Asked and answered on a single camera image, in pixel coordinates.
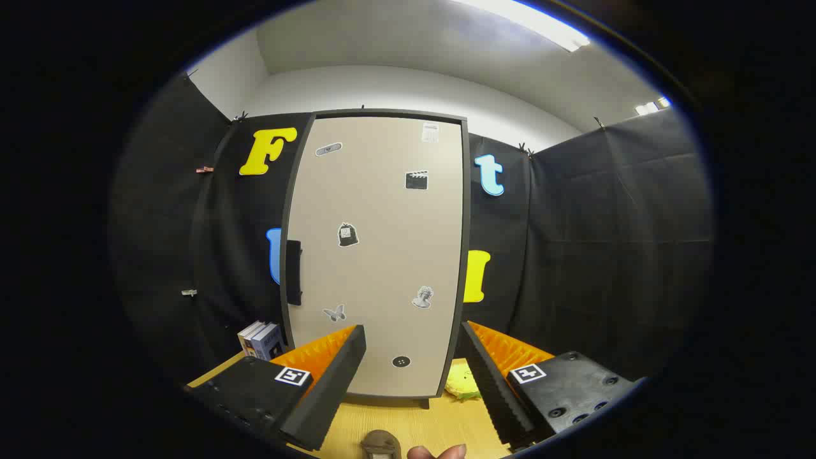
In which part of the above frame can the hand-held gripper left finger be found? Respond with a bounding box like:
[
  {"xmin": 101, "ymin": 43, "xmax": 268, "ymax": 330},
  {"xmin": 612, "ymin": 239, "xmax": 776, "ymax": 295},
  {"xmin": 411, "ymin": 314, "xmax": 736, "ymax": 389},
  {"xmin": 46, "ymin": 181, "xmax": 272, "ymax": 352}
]
[{"xmin": 184, "ymin": 324, "xmax": 368, "ymax": 452}]

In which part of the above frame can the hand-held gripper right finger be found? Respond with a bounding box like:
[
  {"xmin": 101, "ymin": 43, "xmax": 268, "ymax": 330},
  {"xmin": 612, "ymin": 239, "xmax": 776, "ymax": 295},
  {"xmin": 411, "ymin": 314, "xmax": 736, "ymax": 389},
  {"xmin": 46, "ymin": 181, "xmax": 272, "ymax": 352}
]
[{"xmin": 461, "ymin": 320, "xmax": 639, "ymax": 448}]

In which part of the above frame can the brown fuzzy shoe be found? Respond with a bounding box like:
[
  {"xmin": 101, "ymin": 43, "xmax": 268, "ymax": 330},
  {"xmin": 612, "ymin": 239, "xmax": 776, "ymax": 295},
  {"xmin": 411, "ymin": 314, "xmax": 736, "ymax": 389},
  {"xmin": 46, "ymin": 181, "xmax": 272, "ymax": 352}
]
[{"xmin": 360, "ymin": 430, "xmax": 402, "ymax": 459}]

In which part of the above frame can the beige shoe cabinet door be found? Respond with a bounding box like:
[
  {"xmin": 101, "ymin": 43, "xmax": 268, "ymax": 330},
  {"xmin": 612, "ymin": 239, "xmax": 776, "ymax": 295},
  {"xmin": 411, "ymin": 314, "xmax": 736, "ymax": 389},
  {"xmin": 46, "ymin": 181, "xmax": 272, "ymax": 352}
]
[{"xmin": 285, "ymin": 116, "xmax": 464, "ymax": 398}]

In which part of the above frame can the dark grey shoe cabinet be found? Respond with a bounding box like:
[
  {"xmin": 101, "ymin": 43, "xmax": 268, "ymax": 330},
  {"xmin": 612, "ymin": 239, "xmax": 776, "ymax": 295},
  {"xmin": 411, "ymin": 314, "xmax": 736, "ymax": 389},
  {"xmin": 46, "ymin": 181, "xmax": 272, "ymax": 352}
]
[{"xmin": 279, "ymin": 108, "xmax": 471, "ymax": 409}]

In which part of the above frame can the yellow fluffy round pad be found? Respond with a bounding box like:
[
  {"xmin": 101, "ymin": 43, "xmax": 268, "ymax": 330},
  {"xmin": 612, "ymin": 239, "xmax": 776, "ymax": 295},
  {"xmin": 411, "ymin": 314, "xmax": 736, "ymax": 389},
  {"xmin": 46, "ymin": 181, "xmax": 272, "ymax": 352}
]
[{"xmin": 444, "ymin": 359, "xmax": 483, "ymax": 401}]

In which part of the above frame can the blue cover book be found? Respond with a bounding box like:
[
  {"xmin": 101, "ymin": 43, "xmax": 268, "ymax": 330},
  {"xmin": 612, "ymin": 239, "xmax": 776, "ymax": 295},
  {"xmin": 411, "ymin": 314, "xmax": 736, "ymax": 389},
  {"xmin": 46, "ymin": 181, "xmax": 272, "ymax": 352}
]
[{"xmin": 252, "ymin": 323, "xmax": 288, "ymax": 362}]

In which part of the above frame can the white cover book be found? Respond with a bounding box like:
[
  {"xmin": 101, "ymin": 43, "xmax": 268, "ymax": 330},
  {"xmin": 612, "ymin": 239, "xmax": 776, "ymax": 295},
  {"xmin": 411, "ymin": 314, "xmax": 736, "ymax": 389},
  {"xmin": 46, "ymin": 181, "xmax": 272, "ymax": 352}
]
[{"xmin": 238, "ymin": 321, "xmax": 265, "ymax": 358}]

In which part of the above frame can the black backdrop cloth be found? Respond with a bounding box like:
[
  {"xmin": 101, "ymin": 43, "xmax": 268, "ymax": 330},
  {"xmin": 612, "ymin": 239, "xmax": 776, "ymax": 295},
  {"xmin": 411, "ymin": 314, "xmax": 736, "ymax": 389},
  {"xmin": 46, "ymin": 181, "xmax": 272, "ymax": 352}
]
[{"xmin": 108, "ymin": 70, "xmax": 715, "ymax": 396}]

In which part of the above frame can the small ceiling light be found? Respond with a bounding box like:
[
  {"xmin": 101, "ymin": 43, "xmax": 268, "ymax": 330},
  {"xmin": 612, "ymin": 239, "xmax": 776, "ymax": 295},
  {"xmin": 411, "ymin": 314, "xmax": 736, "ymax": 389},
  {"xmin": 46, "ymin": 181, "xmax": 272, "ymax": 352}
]
[{"xmin": 634, "ymin": 96, "xmax": 671, "ymax": 117}]

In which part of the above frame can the long ceiling light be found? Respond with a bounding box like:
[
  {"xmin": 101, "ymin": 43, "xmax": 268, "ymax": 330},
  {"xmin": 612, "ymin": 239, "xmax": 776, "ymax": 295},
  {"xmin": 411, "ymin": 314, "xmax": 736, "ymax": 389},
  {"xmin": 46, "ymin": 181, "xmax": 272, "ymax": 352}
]
[{"xmin": 456, "ymin": 0, "xmax": 590, "ymax": 53}]

